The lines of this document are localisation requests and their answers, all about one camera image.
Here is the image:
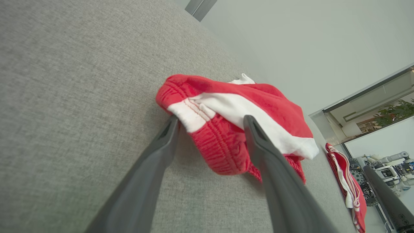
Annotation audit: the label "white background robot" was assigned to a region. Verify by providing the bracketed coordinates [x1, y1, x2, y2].
[365, 151, 414, 191]

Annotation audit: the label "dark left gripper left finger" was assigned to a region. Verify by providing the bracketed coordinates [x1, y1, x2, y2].
[84, 115, 180, 233]

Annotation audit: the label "black lattice equipment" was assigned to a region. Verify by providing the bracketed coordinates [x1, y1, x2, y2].
[349, 158, 378, 207]

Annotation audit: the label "grey doorway frame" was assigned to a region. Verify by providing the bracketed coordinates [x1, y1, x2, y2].
[309, 63, 414, 146]

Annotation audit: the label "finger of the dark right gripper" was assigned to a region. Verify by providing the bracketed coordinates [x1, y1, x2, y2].
[363, 165, 414, 233]

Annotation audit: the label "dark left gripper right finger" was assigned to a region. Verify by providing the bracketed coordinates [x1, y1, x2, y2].
[243, 115, 339, 233]

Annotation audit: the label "red white t-shirt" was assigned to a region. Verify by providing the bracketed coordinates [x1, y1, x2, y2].
[325, 143, 368, 233]

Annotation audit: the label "grey partition post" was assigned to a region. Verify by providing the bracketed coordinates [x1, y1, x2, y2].
[194, 0, 218, 22]
[185, 0, 204, 15]

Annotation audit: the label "green leafy plant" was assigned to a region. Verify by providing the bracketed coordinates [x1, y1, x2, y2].
[373, 98, 414, 127]

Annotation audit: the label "red white shorts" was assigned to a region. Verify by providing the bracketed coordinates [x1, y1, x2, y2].
[156, 73, 320, 184]

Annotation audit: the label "grey fabric sofa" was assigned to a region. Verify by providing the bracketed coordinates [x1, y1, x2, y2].
[0, 0, 358, 233]

